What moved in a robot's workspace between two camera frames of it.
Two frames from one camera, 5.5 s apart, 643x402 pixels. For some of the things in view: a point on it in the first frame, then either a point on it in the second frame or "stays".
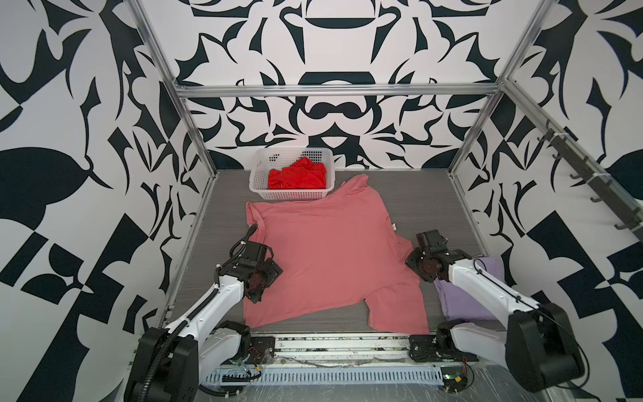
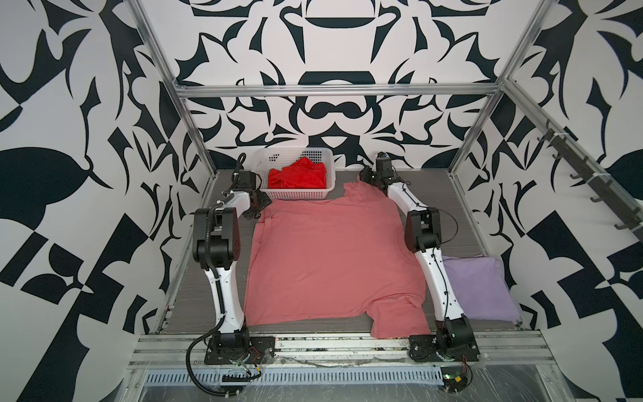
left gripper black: x=271 y=270 → x=265 y=202
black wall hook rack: x=619 y=208 stays
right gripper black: x=410 y=260 → x=363 y=176
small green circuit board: x=455 y=378 stays
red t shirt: x=304 y=173 stays
